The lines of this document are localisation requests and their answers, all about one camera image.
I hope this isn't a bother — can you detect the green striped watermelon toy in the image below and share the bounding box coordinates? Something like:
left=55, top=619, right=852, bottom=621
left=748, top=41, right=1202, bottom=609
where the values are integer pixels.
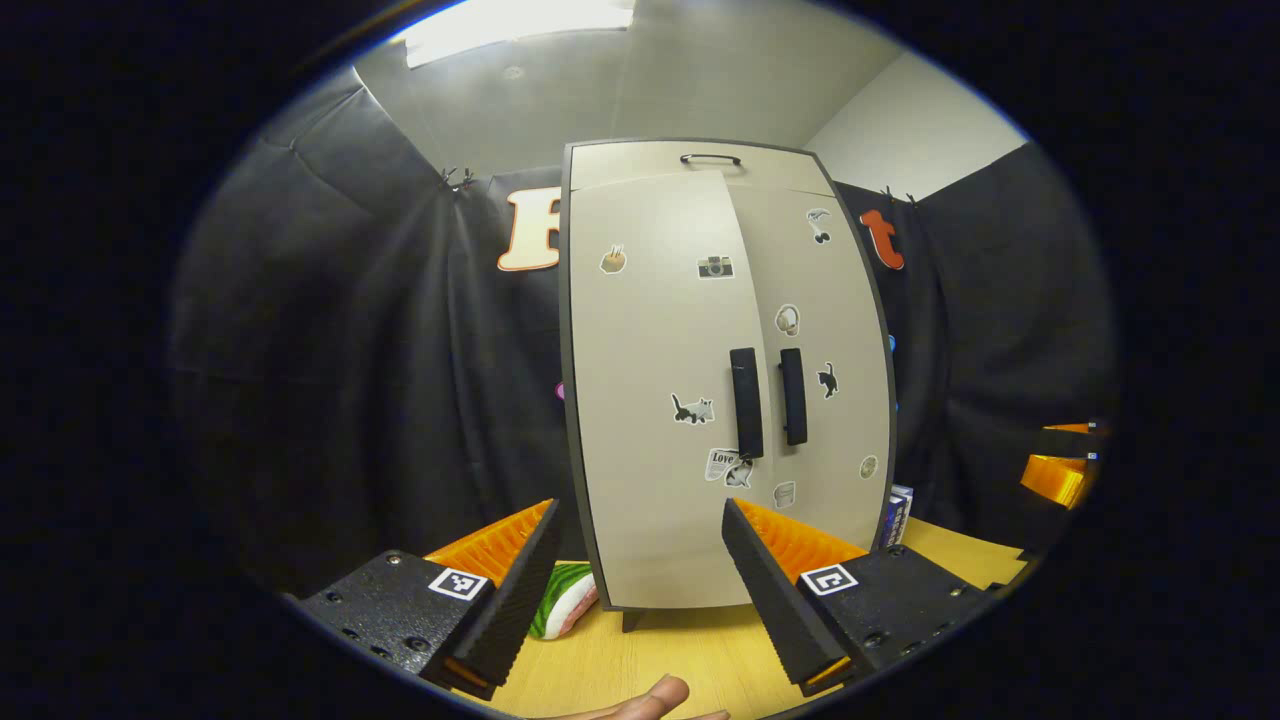
left=527, top=560, right=601, bottom=641

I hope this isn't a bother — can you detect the white shoe cabinet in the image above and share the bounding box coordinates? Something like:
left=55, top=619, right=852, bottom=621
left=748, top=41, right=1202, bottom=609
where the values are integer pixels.
left=558, top=138, right=898, bottom=633

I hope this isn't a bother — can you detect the blue printed box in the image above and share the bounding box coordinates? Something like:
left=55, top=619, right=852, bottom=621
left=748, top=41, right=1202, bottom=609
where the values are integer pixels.
left=880, top=484, right=915, bottom=551

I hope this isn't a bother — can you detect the white shoe cabinet door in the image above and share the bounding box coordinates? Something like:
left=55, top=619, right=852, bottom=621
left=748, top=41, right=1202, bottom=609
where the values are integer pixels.
left=568, top=170, right=773, bottom=611
left=722, top=183, right=893, bottom=553

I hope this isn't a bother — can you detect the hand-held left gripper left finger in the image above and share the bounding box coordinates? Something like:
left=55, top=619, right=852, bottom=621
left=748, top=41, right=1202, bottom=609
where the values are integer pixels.
left=290, top=498, right=563, bottom=701

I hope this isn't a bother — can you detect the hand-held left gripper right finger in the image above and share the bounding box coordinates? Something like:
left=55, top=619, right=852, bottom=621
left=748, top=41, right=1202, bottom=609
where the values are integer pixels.
left=720, top=497, right=991, bottom=698

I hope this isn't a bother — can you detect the black door handle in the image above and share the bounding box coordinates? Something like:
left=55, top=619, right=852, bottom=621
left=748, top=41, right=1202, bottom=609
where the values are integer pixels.
left=729, top=347, right=765, bottom=461
left=779, top=347, right=809, bottom=447

